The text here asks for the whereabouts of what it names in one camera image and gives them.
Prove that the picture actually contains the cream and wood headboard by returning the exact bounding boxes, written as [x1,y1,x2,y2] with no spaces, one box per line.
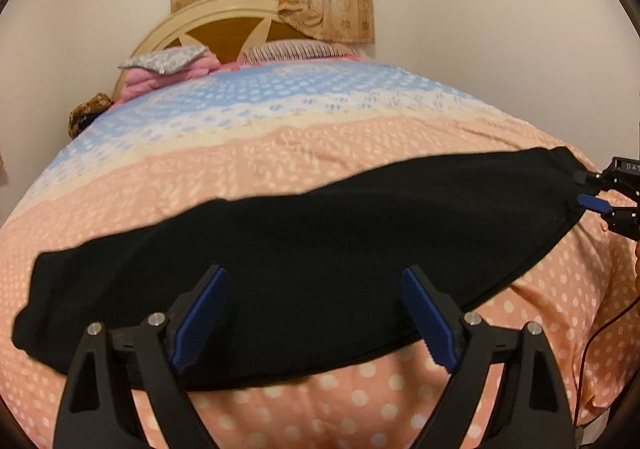
[112,0,311,100]

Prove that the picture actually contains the brown patterned cloth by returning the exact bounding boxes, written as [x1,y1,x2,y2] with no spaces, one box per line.
[67,93,115,138]

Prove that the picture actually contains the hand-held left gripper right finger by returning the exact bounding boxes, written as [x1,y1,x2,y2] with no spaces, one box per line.
[401,265,583,449]

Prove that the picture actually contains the pink folded blanket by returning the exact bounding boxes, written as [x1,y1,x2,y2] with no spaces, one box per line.
[116,54,221,104]

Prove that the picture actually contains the grey patterned pillow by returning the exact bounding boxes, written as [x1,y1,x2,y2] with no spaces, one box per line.
[118,45,208,76]

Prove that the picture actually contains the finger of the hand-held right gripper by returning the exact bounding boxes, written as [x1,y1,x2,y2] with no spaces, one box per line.
[572,168,640,194]
[576,194,640,231]

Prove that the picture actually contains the black pants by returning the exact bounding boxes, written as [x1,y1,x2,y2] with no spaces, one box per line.
[12,146,588,392]

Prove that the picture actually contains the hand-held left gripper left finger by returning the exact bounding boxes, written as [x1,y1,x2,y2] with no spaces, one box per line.
[52,264,231,449]

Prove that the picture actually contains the striped pillow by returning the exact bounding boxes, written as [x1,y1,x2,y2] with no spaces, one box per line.
[239,40,358,64]

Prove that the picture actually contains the polka dot bedspread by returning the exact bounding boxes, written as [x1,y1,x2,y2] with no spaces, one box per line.
[0,56,640,449]

